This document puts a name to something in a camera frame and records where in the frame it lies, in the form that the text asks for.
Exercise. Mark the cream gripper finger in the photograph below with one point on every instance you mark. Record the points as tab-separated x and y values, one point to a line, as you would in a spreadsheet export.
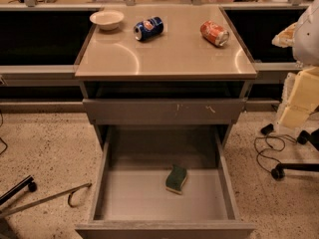
285	38
300	98

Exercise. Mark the green yellow sponge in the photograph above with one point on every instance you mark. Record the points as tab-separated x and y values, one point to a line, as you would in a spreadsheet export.
176	179

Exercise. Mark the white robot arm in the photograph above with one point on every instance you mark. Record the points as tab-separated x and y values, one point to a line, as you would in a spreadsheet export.
306	37

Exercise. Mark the grey drawer cabinet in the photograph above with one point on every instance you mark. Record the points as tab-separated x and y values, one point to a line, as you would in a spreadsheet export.
177	64

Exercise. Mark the open middle drawer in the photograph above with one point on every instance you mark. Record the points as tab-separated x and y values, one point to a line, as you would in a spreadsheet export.
131	201

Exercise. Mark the closed top drawer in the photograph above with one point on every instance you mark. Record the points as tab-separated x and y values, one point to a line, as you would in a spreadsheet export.
163	111

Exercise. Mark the black power adapter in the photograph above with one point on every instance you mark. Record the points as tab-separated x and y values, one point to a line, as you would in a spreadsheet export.
267	129

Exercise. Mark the orange soda can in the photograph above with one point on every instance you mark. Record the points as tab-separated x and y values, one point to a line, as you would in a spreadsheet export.
214	33

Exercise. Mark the blue soda can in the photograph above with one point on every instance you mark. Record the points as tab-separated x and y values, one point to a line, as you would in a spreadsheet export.
148	28

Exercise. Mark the white ceramic bowl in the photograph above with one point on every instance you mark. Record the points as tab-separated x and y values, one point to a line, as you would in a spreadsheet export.
107	20

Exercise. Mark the grey metal stand leg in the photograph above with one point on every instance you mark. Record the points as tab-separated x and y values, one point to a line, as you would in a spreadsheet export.
70	193

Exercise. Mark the black stand leg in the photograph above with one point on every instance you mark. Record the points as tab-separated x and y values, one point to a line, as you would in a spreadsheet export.
26	182

